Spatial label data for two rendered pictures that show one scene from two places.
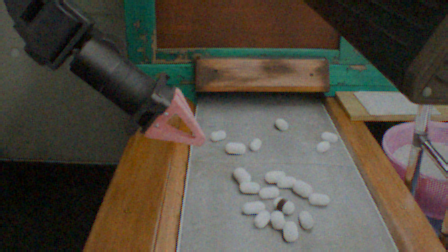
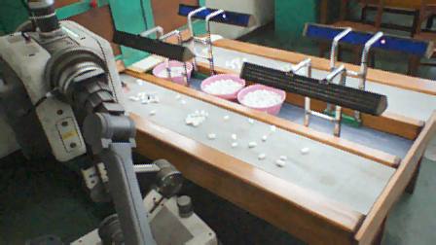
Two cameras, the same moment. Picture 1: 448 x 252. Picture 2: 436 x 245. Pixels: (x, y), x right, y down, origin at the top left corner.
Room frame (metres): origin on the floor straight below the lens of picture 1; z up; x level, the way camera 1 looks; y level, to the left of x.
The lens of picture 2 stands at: (-1.06, 1.05, 1.79)
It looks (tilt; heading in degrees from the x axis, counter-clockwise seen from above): 33 degrees down; 313
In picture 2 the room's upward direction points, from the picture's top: 6 degrees counter-clockwise
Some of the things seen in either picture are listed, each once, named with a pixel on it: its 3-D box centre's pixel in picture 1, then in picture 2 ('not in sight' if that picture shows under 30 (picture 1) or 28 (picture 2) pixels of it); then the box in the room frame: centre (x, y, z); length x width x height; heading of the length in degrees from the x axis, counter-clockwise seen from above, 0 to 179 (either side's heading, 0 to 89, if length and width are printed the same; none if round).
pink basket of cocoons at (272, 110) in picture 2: not in sight; (261, 102); (0.00, -0.43, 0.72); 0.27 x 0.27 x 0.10
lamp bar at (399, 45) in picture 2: not in sight; (362, 38); (-0.42, -0.71, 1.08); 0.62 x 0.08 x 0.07; 0
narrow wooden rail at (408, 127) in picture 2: not in sight; (261, 87); (0.12, -0.59, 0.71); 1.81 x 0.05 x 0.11; 0
